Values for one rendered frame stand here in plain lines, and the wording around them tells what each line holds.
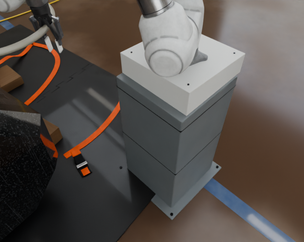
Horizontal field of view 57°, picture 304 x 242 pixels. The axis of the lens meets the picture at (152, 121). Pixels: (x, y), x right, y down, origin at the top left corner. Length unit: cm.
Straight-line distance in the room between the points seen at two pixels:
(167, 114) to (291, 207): 112
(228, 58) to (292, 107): 134
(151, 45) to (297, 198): 145
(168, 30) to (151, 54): 9
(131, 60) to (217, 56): 37
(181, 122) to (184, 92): 13
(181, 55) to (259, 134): 145
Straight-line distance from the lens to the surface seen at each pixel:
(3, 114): 136
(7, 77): 268
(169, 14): 88
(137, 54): 123
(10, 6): 110
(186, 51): 89
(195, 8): 107
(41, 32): 134
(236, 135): 216
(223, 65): 121
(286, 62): 298
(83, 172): 191
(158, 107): 115
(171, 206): 176
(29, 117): 144
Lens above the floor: 162
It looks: 49 degrees down
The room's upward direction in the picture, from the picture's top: straight up
